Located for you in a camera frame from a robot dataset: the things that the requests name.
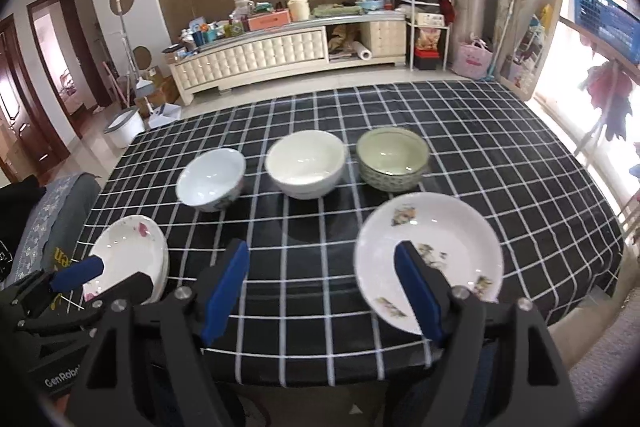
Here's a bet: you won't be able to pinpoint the white bucket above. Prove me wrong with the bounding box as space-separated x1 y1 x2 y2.
103 107 146 148

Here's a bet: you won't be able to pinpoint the white plate pink flower print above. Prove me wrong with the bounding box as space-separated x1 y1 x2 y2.
82 215 168 305

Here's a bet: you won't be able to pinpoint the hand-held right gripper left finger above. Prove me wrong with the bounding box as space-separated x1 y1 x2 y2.
70 239 250 427

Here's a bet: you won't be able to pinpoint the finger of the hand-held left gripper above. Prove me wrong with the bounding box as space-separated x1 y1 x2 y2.
15 257 106 314
20 273 153 333

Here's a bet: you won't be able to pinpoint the black white checked tablecloth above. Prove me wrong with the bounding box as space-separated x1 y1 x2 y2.
75 79 626 388

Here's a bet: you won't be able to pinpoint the brown door frame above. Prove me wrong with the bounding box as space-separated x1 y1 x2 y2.
27 0 113 118

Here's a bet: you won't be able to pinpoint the orange box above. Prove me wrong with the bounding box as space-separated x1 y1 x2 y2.
242 10 292 32

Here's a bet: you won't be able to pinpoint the hanging pink clothes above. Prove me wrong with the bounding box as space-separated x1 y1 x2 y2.
580 62 633 140

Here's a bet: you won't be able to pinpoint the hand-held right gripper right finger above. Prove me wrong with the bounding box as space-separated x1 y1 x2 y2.
385 241 581 427

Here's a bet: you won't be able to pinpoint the oval standing mirror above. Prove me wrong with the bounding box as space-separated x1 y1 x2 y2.
495 0 571 100

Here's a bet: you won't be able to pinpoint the cream tufted media cabinet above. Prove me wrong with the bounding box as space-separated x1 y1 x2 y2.
167 14 408 105

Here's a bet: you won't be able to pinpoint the pink shopping bag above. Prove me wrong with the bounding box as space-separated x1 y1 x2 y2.
451 38 493 80

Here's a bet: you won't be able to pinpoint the white paper box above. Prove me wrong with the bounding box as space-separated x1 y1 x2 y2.
145 103 183 128

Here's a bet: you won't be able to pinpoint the brown wooden door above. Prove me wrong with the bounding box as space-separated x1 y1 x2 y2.
0 14 68 188

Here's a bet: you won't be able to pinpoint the small white bowl blue rim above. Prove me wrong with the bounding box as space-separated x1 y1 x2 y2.
176 148 247 212

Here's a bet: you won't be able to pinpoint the blue-grey patterned cloth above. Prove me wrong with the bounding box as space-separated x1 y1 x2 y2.
10 184 68 280

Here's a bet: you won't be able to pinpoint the blue plastic basket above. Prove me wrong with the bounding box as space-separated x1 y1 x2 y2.
570 0 640 52

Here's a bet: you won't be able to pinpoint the green patterned bowl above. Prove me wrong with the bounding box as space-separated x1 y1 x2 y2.
356 127 431 194

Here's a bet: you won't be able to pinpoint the large white bowl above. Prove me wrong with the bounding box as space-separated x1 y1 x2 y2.
265 130 347 200

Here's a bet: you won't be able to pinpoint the red box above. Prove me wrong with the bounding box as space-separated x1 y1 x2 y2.
414 48 446 70

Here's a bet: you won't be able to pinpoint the cardboard box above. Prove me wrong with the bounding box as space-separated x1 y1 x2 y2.
145 67 178 105

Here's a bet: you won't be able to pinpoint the black jacket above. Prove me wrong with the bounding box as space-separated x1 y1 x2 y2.
0 177 47 288

